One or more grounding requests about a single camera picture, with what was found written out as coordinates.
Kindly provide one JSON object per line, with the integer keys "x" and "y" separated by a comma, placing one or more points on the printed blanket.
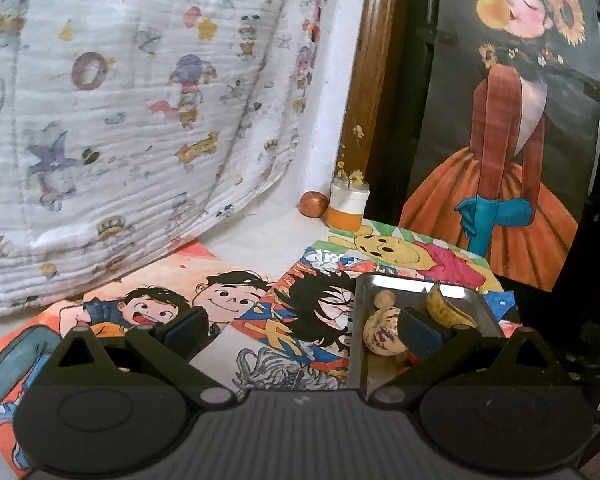
{"x": 130, "y": 110}

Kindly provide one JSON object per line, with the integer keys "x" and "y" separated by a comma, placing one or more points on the red apple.
{"x": 314, "y": 204}

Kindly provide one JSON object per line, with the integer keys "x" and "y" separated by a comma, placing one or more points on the metal tray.
{"x": 415, "y": 287}

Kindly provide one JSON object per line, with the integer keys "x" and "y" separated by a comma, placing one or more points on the small brown round fruit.
{"x": 384, "y": 300}

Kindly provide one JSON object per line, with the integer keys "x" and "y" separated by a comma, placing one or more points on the spotted yellow banana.
{"x": 447, "y": 310}

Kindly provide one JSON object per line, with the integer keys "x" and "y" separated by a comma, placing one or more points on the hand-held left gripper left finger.
{"x": 187, "y": 329}

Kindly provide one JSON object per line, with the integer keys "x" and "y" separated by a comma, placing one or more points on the wooden frame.
{"x": 375, "y": 60}

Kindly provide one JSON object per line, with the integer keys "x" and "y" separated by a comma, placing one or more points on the black framed panel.
{"x": 420, "y": 10}

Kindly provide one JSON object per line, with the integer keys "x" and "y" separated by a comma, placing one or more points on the striped yellow melon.
{"x": 380, "y": 332}

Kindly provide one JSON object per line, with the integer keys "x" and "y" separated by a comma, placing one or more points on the white and orange jar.
{"x": 347, "y": 207}

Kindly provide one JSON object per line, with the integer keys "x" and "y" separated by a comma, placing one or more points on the orange cartoon boys drawing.
{"x": 130, "y": 305}

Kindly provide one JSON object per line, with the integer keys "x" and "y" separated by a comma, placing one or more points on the wall poster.
{"x": 505, "y": 135}

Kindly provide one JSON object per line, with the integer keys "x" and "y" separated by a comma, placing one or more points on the grey haired anime poster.
{"x": 310, "y": 305}

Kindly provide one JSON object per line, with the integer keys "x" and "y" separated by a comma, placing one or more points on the yellow bear drawing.
{"x": 380, "y": 247}

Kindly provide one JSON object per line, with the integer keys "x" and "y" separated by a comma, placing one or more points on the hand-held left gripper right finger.
{"x": 422, "y": 335}

